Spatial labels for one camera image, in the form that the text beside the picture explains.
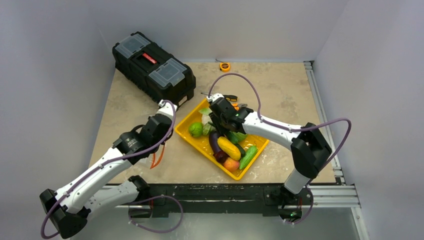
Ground black plastic toolbox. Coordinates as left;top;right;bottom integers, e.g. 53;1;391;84
112;31;196;108

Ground aluminium frame rail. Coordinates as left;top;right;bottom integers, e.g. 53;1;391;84
303;60;371;240

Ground orange-handled pliers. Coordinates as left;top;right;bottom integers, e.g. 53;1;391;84
231;103;248;111

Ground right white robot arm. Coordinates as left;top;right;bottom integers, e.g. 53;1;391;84
206;93;332;204

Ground white cauliflower toy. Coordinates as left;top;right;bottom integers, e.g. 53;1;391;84
198;107;216;136

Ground green wrinkled guava toy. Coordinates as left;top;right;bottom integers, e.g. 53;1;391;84
188;122;203;138

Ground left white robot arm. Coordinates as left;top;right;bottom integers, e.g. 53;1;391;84
39;110;176;240

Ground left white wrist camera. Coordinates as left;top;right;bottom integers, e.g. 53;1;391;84
156;99;178;120

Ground dark green chili pepper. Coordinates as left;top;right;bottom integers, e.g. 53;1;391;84
207;121;239;145

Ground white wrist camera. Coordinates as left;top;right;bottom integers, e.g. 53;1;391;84
205;93;224;104
156;99;178;120

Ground orange peach toy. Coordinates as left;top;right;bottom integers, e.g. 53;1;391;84
222;157;240;172

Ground yellow-handled screwdriver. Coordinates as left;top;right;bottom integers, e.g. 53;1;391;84
201;92;238;102

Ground green cucumber toy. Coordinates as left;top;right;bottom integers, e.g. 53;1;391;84
239;145;258;170

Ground clear zip top bag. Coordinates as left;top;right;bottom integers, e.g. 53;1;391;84
149;143;166;169

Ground yellow corn toy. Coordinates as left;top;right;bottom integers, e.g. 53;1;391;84
217;136;241;161

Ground orange tape measure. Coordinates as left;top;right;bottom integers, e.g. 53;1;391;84
215;59;231;73

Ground purple eggplant toy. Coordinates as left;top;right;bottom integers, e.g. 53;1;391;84
208;130;229;164

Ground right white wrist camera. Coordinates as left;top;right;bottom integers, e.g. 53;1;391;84
205;93;224;104

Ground green cabbage toy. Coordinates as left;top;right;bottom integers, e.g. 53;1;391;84
231;132;248;143

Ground yellow plastic tray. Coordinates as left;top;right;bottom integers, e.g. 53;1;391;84
174;98;269;181

